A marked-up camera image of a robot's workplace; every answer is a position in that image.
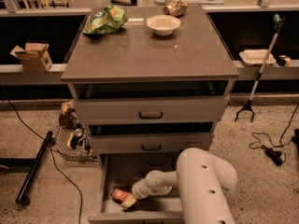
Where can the white takeout tray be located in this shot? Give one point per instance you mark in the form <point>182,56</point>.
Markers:
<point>252,57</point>

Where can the white bowl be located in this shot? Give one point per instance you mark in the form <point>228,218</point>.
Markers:
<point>163,24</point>

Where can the grabber reacher tool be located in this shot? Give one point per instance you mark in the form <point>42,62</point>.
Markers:
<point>279,22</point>

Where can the small cardboard box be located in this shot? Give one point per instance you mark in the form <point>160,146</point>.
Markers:
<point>34,58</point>

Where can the red coke can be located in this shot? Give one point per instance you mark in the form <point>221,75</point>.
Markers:
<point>119,195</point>

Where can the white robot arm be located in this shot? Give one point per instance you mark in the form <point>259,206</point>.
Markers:
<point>200,178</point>

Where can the green chip bag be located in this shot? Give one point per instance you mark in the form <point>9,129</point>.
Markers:
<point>108,20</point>

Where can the wire basket with items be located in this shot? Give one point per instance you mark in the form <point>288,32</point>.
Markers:
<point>72,144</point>

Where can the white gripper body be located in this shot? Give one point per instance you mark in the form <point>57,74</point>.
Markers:
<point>139,189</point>

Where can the grey drawer cabinet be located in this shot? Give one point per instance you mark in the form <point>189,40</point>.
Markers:
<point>135,54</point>

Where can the grey top drawer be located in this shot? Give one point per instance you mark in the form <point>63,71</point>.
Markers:
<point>151,102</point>

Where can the grey middle drawer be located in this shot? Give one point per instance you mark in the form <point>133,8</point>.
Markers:
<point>151,137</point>

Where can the brown paper bag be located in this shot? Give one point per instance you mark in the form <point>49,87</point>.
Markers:
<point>68,114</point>

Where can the grey bottom drawer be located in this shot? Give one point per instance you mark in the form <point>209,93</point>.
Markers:
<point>119,171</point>

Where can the grey drawer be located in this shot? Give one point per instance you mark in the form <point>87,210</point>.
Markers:
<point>151,137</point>
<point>119,171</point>
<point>151,102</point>

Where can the black power adapter with cable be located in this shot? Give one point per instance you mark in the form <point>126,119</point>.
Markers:
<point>264,142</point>

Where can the crushed brown can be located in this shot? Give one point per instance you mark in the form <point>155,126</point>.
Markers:
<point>176,8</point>

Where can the yellow black tape measure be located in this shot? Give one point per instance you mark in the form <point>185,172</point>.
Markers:
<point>283,60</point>

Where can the black table leg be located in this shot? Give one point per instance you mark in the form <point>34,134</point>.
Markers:
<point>29,166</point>

